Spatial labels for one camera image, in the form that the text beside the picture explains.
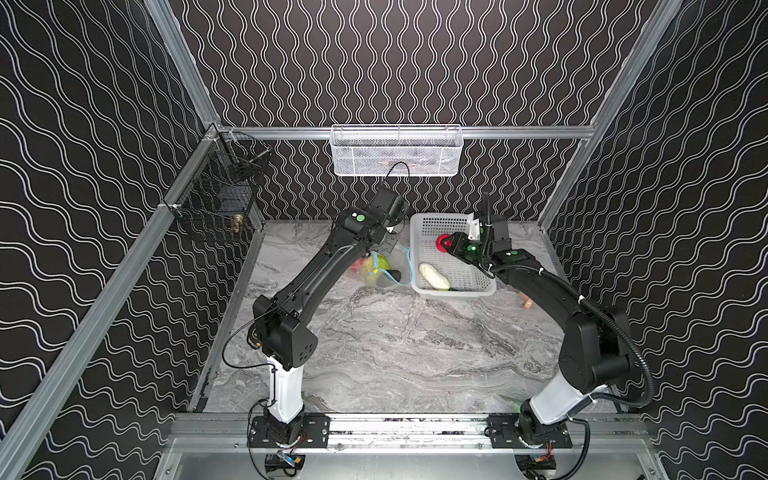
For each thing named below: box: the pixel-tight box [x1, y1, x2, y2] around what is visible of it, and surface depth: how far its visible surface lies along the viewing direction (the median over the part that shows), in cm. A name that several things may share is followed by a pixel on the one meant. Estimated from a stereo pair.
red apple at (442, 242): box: [436, 234, 452, 253], surface depth 89 cm
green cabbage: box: [363, 252, 391, 281], surface depth 99 cm
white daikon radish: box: [419, 263, 450, 291], surface depth 102 cm
